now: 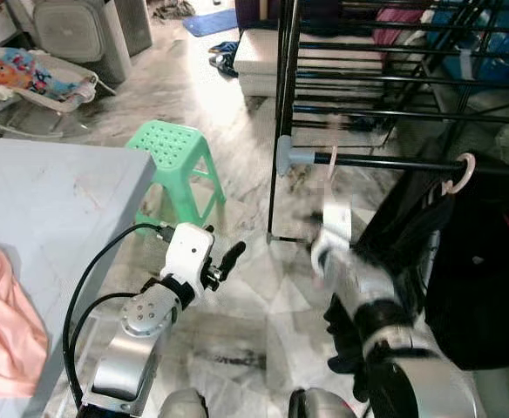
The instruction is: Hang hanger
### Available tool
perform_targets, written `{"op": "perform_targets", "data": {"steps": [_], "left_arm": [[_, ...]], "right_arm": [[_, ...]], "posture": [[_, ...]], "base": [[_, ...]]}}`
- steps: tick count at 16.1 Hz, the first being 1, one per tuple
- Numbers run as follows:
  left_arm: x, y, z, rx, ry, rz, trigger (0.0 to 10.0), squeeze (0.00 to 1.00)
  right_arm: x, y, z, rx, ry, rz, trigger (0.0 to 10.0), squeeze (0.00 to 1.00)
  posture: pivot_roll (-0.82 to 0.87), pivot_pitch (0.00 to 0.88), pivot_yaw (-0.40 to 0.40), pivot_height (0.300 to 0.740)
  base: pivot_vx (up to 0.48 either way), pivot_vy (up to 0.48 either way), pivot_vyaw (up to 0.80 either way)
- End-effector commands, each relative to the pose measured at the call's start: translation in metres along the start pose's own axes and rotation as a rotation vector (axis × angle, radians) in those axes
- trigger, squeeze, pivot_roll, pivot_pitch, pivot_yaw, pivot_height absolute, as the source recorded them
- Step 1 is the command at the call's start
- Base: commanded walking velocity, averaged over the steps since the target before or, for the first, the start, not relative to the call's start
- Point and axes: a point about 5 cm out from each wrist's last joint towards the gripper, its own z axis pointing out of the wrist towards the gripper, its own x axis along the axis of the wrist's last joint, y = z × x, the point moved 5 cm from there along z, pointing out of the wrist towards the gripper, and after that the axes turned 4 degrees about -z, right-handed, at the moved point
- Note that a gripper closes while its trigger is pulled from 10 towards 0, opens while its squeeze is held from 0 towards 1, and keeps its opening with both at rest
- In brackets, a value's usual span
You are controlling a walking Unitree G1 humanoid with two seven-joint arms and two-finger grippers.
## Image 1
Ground salmon pink garment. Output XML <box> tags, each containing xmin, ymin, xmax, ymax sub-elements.
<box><xmin>0</xmin><ymin>239</ymin><xmax>51</xmax><ymax>401</ymax></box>

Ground green plastic stool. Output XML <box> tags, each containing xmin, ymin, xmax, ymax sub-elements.
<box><xmin>126</xmin><ymin>119</ymin><xmax>227</xmax><ymax>236</ymax></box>

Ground grey robot left leg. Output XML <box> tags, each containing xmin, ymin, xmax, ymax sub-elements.
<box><xmin>159</xmin><ymin>389</ymin><xmax>207</xmax><ymax>418</ymax></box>

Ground grey robot leg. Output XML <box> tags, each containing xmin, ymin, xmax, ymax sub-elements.
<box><xmin>159</xmin><ymin>389</ymin><xmax>207</xmax><ymax>418</ymax></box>
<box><xmin>289</xmin><ymin>388</ymin><xmax>360</xmax><ymax>418</ymax></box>

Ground grey robot right leg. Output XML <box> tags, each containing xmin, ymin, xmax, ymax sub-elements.
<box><xmin>289</xmin><ymin>388</ymin><xmax>360</xmax><ymax>418</ymax></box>

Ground grey folding table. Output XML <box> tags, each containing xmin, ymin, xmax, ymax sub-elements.
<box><xmin>0</xmin><ymin>135</ymin><xmax>157</xmax><ymax>418</ymax></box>

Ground black metal drying rack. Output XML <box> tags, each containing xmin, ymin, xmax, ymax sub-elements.
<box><xmin>268</xmin><ymin>0</ymin><xmax>509</xmax><ymax>245</ymax></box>

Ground white low bench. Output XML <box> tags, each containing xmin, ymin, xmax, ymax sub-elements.
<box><xmin>234</xmin><ymin>29</ymin><xmax>386</xmax><ymax>97</ymax></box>

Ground dark sandals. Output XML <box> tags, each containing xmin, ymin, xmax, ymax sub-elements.
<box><xmin>209</xmin><ymin>41</ymin><xmax>238</xmax><ymax>78</ymax></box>

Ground blue floor mat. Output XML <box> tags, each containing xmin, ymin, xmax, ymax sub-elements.
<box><xmin>183</xmin><ymin>9</ymin><xmax>238</xmax><ymax>37</ymax></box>

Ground purple bag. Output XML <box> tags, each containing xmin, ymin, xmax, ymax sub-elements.
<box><xmin>237</xmin><ymin>0</ymin><xmax>282</xmax><ymax>31</ymax></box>

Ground black garment with red print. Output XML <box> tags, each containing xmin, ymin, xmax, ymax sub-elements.
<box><xmin>424</xmin><ymin>174</ymin><xmax>509</xmax><ymax>371</ymax></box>

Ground grey box appliance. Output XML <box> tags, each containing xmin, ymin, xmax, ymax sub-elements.
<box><xmin>32</xmin><ymin>0</ymin><xmax>133</xmax><ymax>85</ymax></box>

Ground colourful baby bouncer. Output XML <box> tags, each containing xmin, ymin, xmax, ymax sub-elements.
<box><xmin>0</xmin><ymin>48</ymin><xmax>116</xmax><ymax>140</ymax></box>

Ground magenta garment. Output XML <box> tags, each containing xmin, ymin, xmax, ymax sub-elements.
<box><xmin>372</xmin><ymin>7</ymin><xmax>425</xmax><ymax>49</ymax></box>

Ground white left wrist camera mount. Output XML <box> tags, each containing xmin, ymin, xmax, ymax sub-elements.
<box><xmin>161</xmin><ymin>223</ymin><xmax>215</xmax><ymax>293</ymax></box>

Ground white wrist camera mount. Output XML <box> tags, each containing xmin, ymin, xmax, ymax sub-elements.
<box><xmin>311</xmin><ymin>202</ymin><xmax>353</xmax><ymax>266</ymax></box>
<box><xmin>161</xmin><ymin>223</ymin><xmax>215</xmax><ymax>293</ymax></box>

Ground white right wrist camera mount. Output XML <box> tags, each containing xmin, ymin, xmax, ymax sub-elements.
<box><xmin>311</xmin><ymin>202</ymin><xmax>353</xmax><ymax>266</ymax></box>

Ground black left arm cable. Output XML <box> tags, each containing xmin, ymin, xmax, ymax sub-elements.
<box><xmin>70</xmin><ymin>292</ymin><xmax>146</xmax><ymax>384</ymax></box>

